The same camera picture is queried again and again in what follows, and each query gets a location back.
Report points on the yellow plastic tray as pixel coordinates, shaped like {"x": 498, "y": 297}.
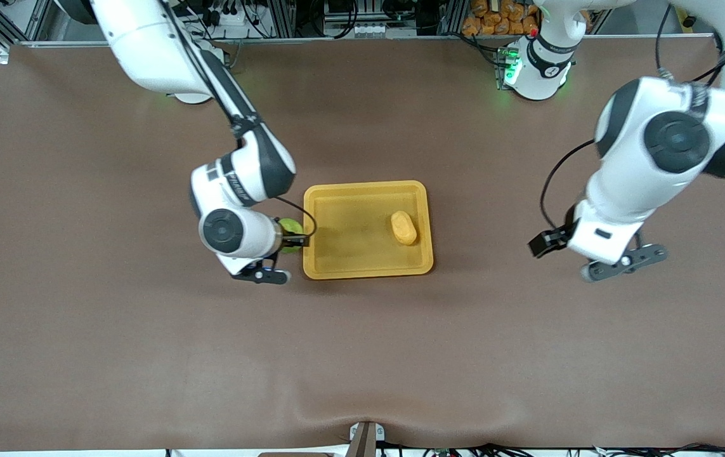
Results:
{"x": 356, "y": 254}

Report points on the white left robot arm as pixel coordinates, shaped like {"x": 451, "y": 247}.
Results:
{"x": 628, "y": 184}

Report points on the green apple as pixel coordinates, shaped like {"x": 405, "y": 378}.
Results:
{"x": 290, "y": 226}

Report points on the black electronics box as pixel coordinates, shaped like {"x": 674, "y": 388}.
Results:
{"x": 340, "y": 7}

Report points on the aluminium frame post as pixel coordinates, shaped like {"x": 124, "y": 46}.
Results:
{"x": 39, "y": 19}

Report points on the brown table mat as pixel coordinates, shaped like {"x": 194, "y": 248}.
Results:
{"x": 362, "y": 349}

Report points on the orange items pile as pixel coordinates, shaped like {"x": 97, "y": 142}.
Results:
{"x": 495, "y": 19}

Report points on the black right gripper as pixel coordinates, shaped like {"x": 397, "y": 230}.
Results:
{"x": 293, "y": 240}

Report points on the silver table edge rail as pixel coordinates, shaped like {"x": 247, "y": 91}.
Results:
{"x": 337, "y": 39}

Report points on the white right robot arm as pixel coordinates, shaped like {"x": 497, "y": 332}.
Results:
{"x": 146, "y": 51}

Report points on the white power strip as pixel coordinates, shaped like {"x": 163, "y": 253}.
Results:
{"x": 232, "y": 18}

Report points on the yellow potato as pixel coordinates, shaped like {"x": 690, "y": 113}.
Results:
{"x": 404, "y": 228}

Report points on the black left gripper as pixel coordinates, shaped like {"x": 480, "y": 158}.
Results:
{"x": 550, "y": 240}

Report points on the white connector block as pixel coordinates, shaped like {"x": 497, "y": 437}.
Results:
{"x": 373, "y": 30}

